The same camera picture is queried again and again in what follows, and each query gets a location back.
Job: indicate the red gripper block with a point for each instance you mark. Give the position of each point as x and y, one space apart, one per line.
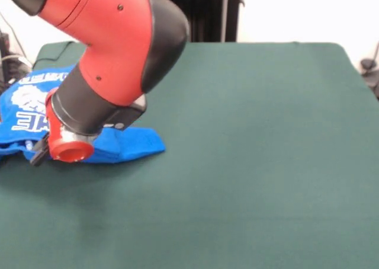
71 152

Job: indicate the blue printed t-shirt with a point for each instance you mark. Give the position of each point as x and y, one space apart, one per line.
133 144

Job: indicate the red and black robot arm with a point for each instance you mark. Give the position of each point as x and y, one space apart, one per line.
112 44

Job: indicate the small black box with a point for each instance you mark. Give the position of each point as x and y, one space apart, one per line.
4 44

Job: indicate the dark green table cloth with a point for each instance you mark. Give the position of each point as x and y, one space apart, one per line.
237 162

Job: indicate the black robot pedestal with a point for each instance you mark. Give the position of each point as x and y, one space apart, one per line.
213 14

